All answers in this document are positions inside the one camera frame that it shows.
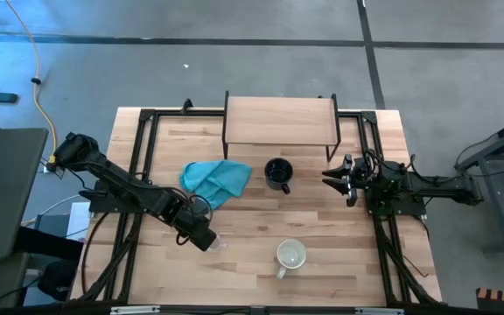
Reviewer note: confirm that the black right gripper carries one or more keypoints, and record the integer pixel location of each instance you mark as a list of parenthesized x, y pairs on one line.
[(359, 184)]

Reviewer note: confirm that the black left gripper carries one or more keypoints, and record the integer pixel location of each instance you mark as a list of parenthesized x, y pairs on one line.
[(199, 234)]

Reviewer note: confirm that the clear plastic cup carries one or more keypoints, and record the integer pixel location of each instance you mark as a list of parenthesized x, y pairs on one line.
[(220, 244)]

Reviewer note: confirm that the black mug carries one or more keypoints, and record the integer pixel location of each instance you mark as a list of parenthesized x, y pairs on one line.
[(278, 175)]

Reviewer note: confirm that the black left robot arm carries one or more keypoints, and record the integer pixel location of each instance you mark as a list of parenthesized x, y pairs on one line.
[(125, 184)]

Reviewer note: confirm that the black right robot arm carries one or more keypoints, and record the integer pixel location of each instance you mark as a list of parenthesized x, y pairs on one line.
[(436, 186)]

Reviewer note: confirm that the teal cloth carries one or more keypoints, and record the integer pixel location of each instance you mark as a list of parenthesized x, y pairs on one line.
[(212, 179)]

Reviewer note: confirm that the silver aluminium bar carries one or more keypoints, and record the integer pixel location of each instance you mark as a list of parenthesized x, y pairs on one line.
[(379, 311), (134, 310)]

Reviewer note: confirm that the white paper sheet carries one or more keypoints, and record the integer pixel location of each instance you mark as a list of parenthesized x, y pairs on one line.
[(79, 219)]

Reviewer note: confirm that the black stool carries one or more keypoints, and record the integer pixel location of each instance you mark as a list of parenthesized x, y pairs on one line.
[(57, 280)]

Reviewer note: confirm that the dark desk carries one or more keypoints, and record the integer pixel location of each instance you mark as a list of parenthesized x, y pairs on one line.
[(46, 245)]

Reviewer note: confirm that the grey metal desk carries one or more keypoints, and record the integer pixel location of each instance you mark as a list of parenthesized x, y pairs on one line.
[(494, 197)]

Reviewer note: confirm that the grey computer monitor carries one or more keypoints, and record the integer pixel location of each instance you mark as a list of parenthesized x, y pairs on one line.
[(2, 192)]

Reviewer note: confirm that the orange black striped block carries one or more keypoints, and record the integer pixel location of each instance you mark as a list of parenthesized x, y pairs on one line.
[(503, 297)]

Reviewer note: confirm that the wooden shelf with black frame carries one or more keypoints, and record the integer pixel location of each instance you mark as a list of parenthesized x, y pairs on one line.
[(278, 120)]

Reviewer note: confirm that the black aluminium rig frame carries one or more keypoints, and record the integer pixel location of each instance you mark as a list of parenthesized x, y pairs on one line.
[(177, 113)]

